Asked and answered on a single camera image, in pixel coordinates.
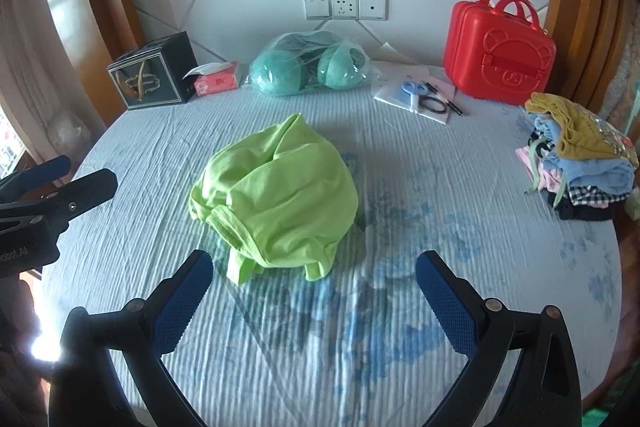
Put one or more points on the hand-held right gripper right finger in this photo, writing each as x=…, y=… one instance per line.
x=445, y=302

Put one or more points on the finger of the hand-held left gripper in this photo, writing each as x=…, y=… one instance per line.
x=85, y=193
x=50, y=168

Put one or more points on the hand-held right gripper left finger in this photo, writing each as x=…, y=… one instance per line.
x=182, y=307

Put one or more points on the light green shirt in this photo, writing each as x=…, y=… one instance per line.
x=280, y=187

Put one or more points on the light blue bed sheet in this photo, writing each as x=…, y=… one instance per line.
x=450, y=207

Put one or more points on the white curtain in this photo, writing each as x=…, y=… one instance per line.
x=25, y=67

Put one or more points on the black gift box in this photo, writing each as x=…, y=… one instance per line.
x=150, y=74

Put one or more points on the pink garment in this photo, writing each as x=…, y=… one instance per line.
x=550, y=179

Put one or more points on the pink tissue pack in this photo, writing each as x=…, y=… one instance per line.
x=217, y=79

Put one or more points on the black white checkered garment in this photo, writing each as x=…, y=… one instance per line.
x=590, y=198

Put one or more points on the black pen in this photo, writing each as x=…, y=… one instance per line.
x=447, y=103

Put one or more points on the green cloth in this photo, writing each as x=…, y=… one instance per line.
x=607, y=419

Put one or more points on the white paper sheets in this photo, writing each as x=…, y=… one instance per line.
x=395, y=94

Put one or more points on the blue scissors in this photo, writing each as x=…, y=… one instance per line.
x=412, y=91

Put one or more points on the mustard yellow garment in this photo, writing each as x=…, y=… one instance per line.
x=575, y=127

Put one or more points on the teal plush in plastic bag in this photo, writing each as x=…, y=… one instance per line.
x=280, y=69

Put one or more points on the red plastic carry case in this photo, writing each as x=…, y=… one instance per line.
x=500, y=52

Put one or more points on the white wall switch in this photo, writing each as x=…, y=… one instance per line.
x=317, y=7

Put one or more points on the white wall socket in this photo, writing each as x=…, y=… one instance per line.
x=373, y=7
x=345, y=7

